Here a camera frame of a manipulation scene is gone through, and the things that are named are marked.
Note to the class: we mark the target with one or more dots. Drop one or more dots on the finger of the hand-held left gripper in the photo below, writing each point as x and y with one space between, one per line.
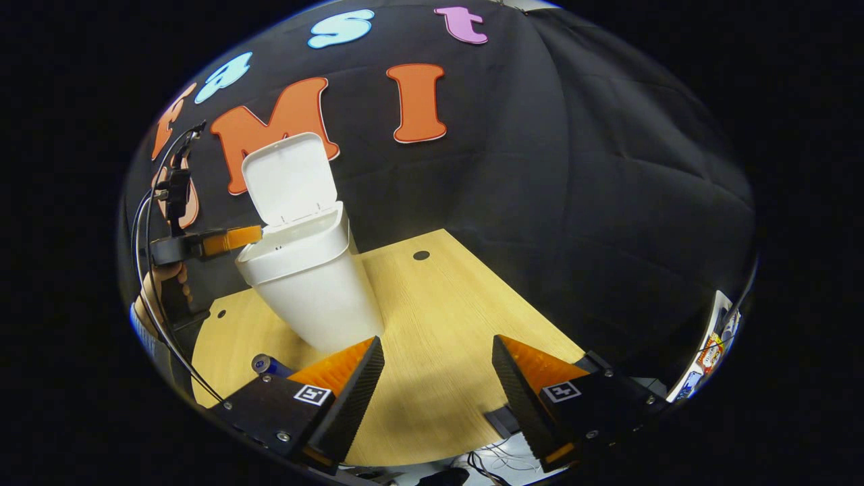
233 240

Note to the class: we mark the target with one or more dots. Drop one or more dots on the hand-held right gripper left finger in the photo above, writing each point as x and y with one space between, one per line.
351 412

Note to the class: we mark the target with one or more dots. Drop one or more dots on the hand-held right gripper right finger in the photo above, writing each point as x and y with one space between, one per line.
526 412

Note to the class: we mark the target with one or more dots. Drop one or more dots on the blue pop can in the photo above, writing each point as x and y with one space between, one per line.
273 368

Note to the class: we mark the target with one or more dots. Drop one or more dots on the white desktop garbage bin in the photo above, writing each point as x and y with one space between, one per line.
317 290

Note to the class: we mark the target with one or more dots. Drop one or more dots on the wooden desktop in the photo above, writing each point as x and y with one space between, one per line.
432 337

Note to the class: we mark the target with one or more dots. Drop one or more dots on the dark object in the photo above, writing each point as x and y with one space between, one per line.
442 477

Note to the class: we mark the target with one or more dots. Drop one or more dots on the pile of colourful items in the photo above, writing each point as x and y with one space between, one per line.
709 354

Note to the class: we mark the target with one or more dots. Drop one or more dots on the black backdrop cloth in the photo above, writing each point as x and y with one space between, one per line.
574 202

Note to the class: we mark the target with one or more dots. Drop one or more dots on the small black bracket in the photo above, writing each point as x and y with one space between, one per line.
503 422

